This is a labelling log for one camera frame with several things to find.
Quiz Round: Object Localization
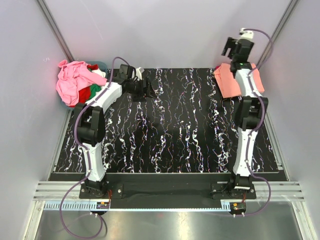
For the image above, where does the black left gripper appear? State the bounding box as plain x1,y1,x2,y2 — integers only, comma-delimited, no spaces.
128,77,157,103

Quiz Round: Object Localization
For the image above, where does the salmon orange t-shirt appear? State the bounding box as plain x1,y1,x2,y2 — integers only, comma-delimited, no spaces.
213,63,265,98

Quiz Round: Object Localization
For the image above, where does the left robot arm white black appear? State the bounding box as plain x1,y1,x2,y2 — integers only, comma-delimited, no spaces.
73,64,157,198

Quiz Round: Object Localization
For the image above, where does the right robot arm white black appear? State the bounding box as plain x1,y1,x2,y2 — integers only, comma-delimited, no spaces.
222,37,269,199

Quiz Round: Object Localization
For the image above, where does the white garment in basket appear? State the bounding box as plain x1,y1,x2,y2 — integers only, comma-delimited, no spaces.
91,68,106,78

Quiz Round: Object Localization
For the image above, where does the teal laundry basket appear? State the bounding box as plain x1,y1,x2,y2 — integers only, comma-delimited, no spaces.
58,61,108,110

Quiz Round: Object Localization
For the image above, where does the green garment in basket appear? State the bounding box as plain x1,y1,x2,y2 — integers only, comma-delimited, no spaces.
88,84,102,100

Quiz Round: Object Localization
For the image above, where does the red garment in basket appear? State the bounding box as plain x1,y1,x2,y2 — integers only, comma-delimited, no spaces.
78,64,99,103

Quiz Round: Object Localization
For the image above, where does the light pink t-shirt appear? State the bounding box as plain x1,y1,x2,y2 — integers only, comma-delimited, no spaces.
56,59,107,107

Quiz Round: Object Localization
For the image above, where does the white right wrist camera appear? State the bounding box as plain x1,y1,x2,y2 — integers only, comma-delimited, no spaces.
239,28,254,41

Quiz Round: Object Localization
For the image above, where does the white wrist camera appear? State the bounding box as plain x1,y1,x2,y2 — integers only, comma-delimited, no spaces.
239,28,254,41
135,67,145,80

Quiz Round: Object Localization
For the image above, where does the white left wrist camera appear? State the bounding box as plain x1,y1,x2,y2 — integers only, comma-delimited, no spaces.
135,67,145,80

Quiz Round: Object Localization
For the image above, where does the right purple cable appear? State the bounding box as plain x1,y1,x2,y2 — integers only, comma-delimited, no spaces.
219,28,274,217

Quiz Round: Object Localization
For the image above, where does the purple cable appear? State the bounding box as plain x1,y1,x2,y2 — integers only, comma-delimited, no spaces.
59,56,131,238
219,28,274,217

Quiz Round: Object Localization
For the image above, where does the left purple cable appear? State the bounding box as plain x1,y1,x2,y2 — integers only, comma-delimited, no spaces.
59,56,131,238

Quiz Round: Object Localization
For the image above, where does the right corner aluminium post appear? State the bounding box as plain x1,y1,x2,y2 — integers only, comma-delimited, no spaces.
257,0,300,69

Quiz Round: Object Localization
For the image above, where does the corner aluminium post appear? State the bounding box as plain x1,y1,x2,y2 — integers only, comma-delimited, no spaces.
257,0,300,69
36,0,75,62

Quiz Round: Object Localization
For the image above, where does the left corner aluminium post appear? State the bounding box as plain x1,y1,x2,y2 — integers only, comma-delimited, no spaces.
36,0,75,62

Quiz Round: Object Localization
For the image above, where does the aluminium frame rail front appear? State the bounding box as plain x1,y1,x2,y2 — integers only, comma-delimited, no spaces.
32,181,305,212

